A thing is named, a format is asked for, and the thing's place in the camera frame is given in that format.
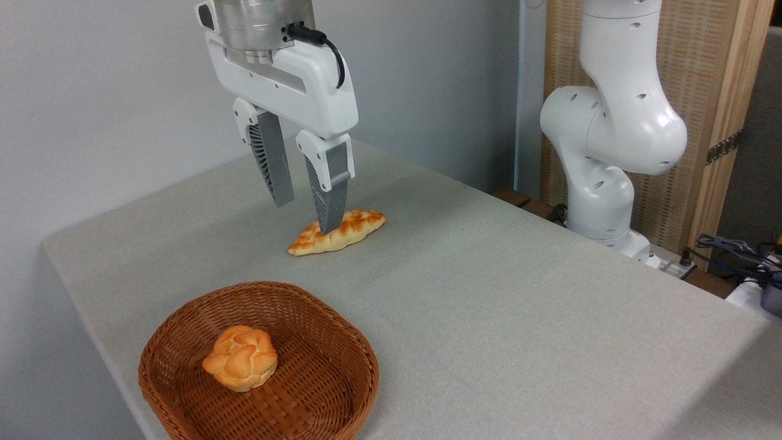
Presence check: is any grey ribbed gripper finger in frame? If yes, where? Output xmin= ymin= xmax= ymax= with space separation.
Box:
xmin=233 ymin=98 xmax=296 ymax=208
xmin=296 ymin=130 xmax=355 ymax=235

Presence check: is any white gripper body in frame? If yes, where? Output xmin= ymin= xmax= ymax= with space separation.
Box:
xmin=205 ymin=31 xmax=359 ymax=140

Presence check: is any long braided golden bread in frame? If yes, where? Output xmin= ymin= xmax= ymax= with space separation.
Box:
xmin=287 ymin=209 xmax=387 ymax=256

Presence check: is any brown woven wicker basket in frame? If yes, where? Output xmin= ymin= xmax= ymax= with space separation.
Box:
xmin=138 ymin=281 xmax=380 ymax=440

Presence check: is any round knotted golden bread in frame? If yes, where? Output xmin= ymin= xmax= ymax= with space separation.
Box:
xmin=202 ymin=325 xmax=279 ymax=392

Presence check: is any wooden framed woven screen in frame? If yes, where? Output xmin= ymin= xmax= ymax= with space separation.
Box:
xmin=541 ymin=0 xmax=775 ymax=270

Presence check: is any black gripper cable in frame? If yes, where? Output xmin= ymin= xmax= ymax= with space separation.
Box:
xmin=287 ymin=23 xmax=346 ymax=89

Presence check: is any blue grey cable bundle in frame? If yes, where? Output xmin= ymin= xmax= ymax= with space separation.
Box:
xmin=695 ymin=232 xmax=782 ymax=289

